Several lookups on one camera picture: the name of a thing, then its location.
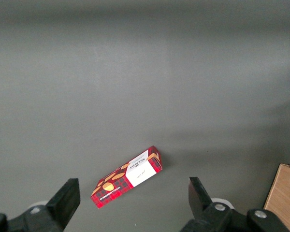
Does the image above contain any red tartan cookie box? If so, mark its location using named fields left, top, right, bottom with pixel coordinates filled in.
left=90, top=145, right=164, bottom=210

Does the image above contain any wooden drawer cabinet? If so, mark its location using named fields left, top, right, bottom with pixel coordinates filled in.
left=263, top=163, right=290, bottom=232

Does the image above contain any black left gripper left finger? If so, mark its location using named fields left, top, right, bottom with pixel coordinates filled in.
left=0, top=178, right=81, bottom=232

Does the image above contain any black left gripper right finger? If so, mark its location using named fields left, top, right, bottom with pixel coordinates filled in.
left=181, top=176, right=290, bottom=232

